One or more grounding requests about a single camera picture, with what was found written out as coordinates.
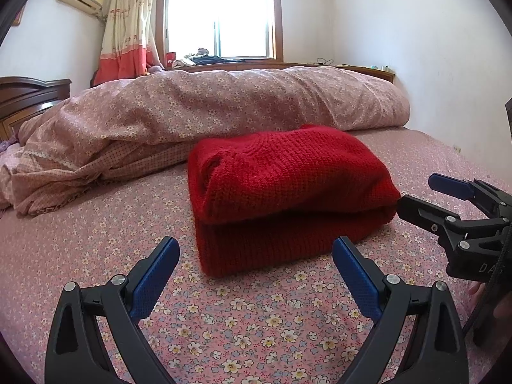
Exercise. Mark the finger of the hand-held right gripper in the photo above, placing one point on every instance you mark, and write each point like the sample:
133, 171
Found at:
450, 184
424, 212

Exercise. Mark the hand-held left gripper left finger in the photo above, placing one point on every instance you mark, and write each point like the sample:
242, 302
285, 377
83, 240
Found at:
156, 280

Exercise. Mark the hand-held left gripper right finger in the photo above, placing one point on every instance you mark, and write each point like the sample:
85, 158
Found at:
360, 280

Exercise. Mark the red knitted sweater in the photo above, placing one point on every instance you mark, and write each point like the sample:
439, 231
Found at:
280, 176

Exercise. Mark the clothes pile on windowsill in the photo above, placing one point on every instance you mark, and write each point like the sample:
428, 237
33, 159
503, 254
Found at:
184, 60

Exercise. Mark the person's right hand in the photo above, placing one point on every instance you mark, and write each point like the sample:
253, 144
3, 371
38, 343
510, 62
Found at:
503, 308

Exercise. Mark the pink floral bed sheet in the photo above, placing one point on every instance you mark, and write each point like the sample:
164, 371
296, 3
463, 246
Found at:
260, 328

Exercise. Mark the pink floral duvet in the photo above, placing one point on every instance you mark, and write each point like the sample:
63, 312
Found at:
160, 112

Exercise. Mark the wooden window ledge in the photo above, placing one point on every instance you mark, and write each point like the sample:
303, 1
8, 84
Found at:
300, 66

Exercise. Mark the purple ruffled pillow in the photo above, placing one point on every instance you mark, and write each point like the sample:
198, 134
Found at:
6, 146

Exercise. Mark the pink soft item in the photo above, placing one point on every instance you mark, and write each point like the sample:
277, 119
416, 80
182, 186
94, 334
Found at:
155, 68

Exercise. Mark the dark wooden headboard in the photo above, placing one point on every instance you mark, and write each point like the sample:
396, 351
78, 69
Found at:
32, 96

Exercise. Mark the small red box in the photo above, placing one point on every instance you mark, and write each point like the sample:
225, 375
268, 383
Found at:
171, 58

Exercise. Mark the dark blue cloth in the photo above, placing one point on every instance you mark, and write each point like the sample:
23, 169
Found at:
218, 60

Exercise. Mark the cream and red curtain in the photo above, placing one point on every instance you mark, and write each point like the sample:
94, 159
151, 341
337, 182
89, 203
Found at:
128, 28

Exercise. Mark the wooden framed window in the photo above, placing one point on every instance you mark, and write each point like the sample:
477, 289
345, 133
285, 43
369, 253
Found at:
220, 16

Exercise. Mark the framed wall photo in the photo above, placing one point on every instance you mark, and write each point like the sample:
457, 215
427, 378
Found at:
19, 15

